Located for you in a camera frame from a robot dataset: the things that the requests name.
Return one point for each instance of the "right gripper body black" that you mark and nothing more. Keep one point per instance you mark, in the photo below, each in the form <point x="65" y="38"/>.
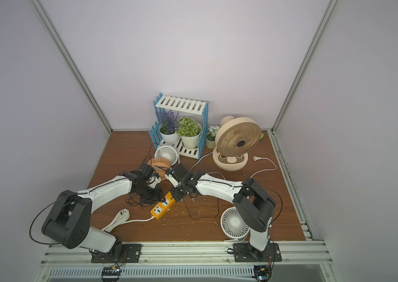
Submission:
<point x="179" y="187"/>

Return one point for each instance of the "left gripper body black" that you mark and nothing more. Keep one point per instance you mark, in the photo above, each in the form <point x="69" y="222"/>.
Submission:
<point x="151" y="175"/>

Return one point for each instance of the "yellow power strip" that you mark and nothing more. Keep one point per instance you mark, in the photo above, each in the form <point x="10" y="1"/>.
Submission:
<point x="162" y="207"/>

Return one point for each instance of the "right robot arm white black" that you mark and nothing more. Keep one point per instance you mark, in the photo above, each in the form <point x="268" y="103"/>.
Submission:
<point x="253" y="203"/>

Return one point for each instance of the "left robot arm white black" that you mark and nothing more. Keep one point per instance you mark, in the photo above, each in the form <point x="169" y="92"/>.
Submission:
<point x="68" y="222"/>

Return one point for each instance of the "orange desk fan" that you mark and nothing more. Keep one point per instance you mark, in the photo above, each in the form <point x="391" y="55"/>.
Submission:
<point x="160" y="165"/>

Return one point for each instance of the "small white fan by shelf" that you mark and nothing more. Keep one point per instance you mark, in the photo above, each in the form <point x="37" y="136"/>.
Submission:
<point x="169" y="153"/>

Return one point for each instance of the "white round fan front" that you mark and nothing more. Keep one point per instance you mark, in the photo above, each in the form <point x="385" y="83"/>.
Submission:
<point x="233" y="226"/>

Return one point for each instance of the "beige raccoon desk fan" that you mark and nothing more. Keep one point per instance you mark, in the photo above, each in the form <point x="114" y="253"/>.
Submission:
<point x="235" y="138"/>

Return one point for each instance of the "small white flower pot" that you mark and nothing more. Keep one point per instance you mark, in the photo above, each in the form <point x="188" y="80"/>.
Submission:
<point x="210" y="136"/>

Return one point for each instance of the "green plant white pot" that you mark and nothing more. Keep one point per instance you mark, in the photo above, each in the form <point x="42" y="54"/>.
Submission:
<point x="189" y="130"/>

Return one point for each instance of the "lavender plant white pot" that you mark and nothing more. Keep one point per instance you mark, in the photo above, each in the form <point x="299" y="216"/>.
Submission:
<point x="168" y="125"/>

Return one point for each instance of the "blue white plant shelf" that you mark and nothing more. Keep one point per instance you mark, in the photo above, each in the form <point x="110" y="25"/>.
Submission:
<point x="198" y="110"/>

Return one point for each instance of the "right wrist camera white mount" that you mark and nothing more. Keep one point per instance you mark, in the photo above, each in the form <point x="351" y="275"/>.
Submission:
<point x="171" y="177"/>

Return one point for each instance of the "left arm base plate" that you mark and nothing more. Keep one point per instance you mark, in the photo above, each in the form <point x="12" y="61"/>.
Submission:
<point x="120" y="253"/>

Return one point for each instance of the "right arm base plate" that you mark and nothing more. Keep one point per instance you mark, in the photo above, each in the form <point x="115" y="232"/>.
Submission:
<point x="244" y="252"/>

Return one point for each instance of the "aluminium front rail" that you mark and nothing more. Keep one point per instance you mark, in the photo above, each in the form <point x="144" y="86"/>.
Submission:
<point x="189" y="253"/>

